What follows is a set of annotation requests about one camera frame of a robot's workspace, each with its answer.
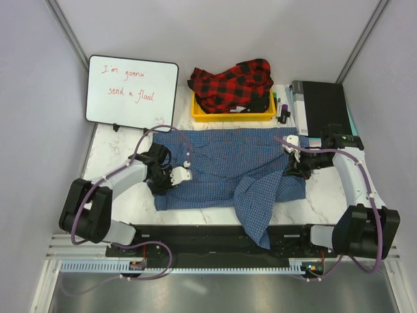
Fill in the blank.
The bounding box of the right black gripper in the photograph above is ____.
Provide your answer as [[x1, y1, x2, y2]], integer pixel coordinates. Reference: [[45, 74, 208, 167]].
[[282, 145, 334, 180]]

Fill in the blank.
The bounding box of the blue checkered long sleeve shirt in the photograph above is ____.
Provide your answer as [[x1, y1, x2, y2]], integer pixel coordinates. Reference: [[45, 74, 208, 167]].
[[154, 127, 306, 249]]

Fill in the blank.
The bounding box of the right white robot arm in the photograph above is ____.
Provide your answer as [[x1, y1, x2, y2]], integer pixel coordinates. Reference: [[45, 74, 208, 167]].
[[278, 124, 400, 262]]

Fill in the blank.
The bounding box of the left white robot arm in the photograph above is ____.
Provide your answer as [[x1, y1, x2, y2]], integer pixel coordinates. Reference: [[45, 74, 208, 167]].
[[59, 143, 176, 256]]

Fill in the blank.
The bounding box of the black notebook stack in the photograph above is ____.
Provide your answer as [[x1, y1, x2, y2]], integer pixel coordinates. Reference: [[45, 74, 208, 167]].
[[302, 81, 353, 138]]

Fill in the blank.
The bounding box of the purple cap marker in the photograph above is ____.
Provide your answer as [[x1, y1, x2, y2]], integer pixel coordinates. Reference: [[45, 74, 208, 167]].
[[276, 104, 291, 125]]

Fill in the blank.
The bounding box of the yellow plastic bin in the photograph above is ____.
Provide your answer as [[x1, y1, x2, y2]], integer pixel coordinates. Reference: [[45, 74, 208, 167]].
[[191, 90, 277, 123]]

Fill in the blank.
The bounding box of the white dry-erase board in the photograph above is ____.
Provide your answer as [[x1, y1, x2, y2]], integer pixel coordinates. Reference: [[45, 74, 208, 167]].
[[85, 55, 179, 132]]

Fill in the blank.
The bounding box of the red black plaid shirt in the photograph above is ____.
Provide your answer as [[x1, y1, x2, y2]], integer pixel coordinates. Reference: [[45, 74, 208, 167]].
[[187, 59, 274, 114]]

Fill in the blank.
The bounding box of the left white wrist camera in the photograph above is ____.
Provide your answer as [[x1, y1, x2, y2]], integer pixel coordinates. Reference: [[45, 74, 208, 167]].
[[169, 161, 192, 186]]

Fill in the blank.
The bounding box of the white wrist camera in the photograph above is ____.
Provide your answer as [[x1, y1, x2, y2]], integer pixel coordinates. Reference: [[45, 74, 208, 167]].
[[283, 135, 300, 163], [169, 161, 192, 186]]

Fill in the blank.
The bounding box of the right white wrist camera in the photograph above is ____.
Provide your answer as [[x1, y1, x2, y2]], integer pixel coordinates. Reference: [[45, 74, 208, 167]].
[[283, 135, 300, 163]]

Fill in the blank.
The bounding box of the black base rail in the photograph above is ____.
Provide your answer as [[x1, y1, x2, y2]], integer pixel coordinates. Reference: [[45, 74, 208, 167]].
[[106, 225, 336, 267]]

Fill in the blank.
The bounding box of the white slotted cable duct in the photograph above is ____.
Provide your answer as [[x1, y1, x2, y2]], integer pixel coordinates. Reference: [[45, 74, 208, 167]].
[[59, 260, 306, 275]]

